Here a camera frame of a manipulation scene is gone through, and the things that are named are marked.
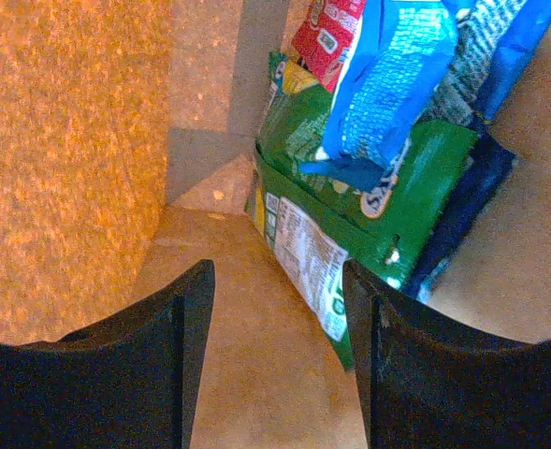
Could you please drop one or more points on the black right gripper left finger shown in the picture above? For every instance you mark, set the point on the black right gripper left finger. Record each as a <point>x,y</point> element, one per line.
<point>128,381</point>

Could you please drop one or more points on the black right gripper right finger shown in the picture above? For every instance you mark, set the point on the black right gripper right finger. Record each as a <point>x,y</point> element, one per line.
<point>426,380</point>

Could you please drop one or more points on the green small snack packet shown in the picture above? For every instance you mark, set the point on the green small snack packet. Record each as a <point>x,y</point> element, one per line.
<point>313,224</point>

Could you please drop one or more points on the brown paper bag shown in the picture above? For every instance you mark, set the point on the brown paper bag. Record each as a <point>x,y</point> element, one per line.
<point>83,232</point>

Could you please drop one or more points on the blue small snack packet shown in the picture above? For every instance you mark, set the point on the blue small snack packet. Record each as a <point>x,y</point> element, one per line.
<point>403,51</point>

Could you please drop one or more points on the red small snack packet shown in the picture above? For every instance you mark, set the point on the red small snack packet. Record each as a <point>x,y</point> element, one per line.
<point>325,37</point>

